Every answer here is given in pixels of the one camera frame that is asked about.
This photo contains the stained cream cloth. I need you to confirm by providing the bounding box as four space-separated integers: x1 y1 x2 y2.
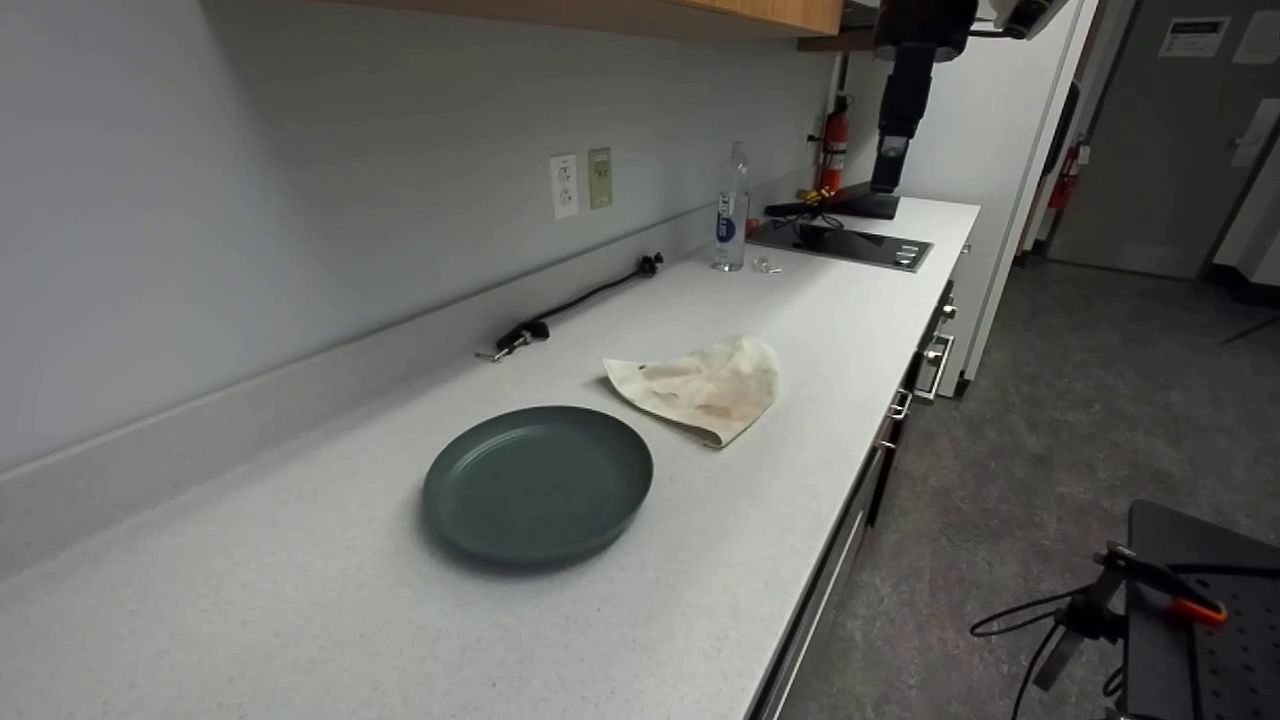
599 331 784 453

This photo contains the dark green round plate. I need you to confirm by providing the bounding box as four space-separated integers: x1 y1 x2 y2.
415 399 658 570

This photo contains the clear water bottle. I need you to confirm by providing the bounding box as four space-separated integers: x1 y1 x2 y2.
709 138 754 281

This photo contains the white power outlet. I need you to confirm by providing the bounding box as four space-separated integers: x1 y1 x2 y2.
545 149 585 226

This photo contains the black stovetop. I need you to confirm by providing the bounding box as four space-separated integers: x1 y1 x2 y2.
746 212 936 274

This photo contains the black dishwasher front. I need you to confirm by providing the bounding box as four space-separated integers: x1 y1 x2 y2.
752 442 895 720

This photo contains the red fire extinguisher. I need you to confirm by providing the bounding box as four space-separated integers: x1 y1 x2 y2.
802 86 856 206
1044 134 1090 221

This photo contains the grey door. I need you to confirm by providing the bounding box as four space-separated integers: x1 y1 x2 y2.
1044 0 1280 288

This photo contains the white door sign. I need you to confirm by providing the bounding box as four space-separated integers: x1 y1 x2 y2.
1155 10 1234 64

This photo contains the black cable with connectors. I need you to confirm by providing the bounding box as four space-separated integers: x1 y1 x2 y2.
477 246 667 364

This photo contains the beige wall plate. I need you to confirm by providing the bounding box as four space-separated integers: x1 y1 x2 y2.
585 138 621 216

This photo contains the silver drawer handle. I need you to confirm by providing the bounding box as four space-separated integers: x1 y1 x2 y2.
910 329 959 402

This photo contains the black floor cable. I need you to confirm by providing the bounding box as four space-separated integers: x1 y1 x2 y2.
964 581 1132 720

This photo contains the orange handled clamp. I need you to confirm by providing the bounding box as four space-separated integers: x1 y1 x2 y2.
1090 539 1234 636

